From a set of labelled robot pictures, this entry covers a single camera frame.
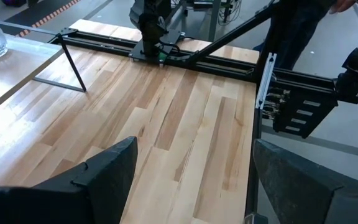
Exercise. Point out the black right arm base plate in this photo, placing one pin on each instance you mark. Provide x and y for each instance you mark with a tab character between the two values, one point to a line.
141	54

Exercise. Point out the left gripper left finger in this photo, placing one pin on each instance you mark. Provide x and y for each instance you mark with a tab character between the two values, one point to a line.
104	186

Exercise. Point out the silver metal bracket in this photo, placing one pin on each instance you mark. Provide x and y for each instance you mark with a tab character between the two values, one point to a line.
265	81

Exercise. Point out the dark grey metal cart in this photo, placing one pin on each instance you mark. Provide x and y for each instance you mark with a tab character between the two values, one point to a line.
214	18

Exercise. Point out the wooden shelf black frame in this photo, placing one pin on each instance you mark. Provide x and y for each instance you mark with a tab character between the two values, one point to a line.
11	71

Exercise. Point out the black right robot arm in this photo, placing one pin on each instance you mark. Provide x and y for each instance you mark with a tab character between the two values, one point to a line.
151	25

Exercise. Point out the person's hand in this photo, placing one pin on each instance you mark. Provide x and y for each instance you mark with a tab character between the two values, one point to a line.
340	5

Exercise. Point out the black jointed device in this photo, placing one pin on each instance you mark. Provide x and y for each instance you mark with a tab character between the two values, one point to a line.
356	74

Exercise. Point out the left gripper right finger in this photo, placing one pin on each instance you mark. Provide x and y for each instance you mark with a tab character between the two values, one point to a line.
306	196

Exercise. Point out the black hazard-striped floor mat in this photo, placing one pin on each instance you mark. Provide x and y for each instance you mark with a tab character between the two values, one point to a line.
39	14

